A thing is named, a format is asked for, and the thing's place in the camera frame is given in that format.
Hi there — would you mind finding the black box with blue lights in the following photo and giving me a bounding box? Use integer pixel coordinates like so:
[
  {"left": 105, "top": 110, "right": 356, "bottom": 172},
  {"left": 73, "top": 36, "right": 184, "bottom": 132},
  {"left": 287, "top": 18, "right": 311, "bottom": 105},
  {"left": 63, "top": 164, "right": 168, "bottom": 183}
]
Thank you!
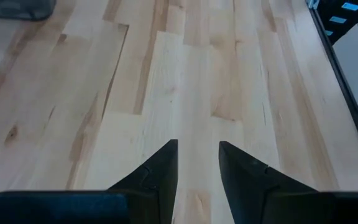
[{"left": 317, "top": 0, "right": 358, "bottom": 44}]

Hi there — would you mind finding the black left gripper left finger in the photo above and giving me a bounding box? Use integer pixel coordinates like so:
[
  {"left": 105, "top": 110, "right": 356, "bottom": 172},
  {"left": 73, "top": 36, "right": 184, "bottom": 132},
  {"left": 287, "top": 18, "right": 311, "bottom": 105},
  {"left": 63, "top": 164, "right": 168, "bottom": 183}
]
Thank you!
[{"left": 108, "top": 139, "right": 179, "bottom": 224}]

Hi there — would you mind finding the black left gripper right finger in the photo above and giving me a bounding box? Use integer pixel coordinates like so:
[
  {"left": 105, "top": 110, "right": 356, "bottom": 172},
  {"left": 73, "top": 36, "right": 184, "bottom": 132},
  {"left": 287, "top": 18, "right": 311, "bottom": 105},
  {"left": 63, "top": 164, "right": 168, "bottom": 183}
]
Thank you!
[{"left": 218, "top": 141, "right": 318, "bottom": 224}]

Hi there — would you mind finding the grey plastic bin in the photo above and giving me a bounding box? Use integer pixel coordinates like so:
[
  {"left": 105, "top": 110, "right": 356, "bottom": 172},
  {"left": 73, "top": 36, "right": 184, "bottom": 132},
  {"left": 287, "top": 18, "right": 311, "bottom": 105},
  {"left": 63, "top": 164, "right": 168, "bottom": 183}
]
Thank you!
[{"left": 0, "top": 0, "right": 58, "bottom": 22}]

